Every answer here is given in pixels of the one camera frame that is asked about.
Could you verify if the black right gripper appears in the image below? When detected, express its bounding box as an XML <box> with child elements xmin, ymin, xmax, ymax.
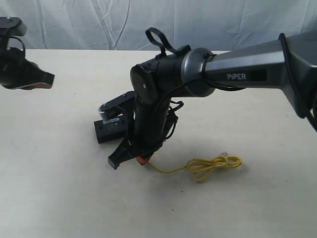
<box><xmin>108</xmin><ymin>96</ymin><xmax>171</xmax><ymax>170</ymax></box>

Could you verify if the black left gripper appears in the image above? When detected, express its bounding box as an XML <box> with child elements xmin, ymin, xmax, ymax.
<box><xmin>0</xmin><ymin>36</ymin><xmax>55</xmax><ymax>90</ymax></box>

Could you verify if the black network switch box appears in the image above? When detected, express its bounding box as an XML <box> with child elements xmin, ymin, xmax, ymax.
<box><xmin>94</xmin><ymin>116</ymin><xmax>128</xmax><ymax>144</ymax></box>

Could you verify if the yellow ethernet cable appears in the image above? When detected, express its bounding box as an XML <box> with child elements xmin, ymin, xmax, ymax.
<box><xmin>147</xmin><ymin>151</ymin><xmax>242</xmax><ymax>183</ymax></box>

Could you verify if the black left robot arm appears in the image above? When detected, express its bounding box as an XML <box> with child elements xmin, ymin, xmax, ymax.
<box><xmin>0</xmin><ymin>16</ymin><xmax>55</xmax><ymax>90</ymax></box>

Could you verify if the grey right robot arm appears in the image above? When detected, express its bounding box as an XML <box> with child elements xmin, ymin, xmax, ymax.
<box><xmin>104</xmin><ymin>28</ymin><xmax>317</xmax><ymax>169</ymax></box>

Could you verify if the grey wrinkled backdrop cloth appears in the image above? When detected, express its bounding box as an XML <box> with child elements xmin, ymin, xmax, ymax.
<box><xmin>0</xmin><ymin>0</ymin><xmax>317</xmax><ymax>51</ymax></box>

